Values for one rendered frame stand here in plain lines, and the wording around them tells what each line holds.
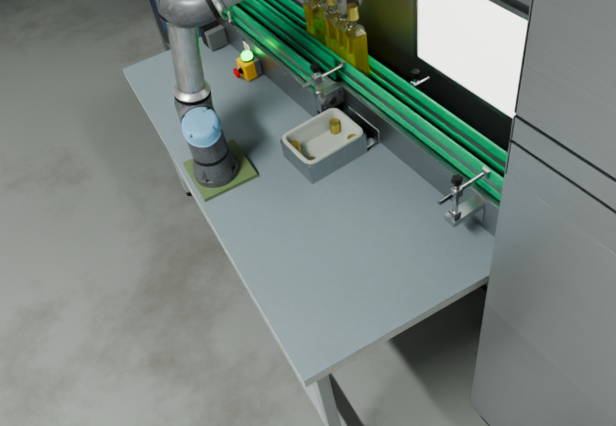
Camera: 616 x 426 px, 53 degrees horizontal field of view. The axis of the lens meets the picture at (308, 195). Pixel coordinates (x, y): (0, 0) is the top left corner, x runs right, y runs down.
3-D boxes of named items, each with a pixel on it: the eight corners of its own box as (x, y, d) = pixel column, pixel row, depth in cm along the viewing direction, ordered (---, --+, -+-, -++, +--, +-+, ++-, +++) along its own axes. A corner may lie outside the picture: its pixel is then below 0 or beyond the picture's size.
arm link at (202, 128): (195, 169, 192) (183, 138, 181) (186, 140, 200) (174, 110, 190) (232, 156, 193) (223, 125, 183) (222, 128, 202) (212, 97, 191)
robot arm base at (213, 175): (204, 195, 198) (197, 175, 190) (187, 166, 207) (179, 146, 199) (247, 174, 201) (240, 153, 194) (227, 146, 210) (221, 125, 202)
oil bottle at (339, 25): (360, 71, 210) (356, 16, 194) (347, 79, 209) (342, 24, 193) (350, 64, 214) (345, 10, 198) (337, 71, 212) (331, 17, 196)
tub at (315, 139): (368, 150, 203) (366, 131, 196) (312, 184, 196) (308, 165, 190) (336, 124, 213) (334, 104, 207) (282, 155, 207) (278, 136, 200)
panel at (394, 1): (525, 122, 170) (544, 14, 145) (518, 126, 169) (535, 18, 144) (335, -2, 225) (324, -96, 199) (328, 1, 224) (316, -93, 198)
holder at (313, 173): (380, 144, 205) (379, 126, 199) (312, 184, 197) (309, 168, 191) (349, 118, 215) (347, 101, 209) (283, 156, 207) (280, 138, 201)
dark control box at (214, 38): (229, 44, 254) (225, 27, 248) (213, 52, 252) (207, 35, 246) (220, 36, 259) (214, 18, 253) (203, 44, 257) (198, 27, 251)
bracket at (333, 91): (346, 102, 211) (344, 86, 206) (323, 114, 208) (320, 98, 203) (339, 97, 213) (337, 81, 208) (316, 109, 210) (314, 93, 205)
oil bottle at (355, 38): (370, 80, 207) (367, 25, 191) (357, 87, 205) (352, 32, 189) (360, 72, 210) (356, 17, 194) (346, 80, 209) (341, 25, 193)
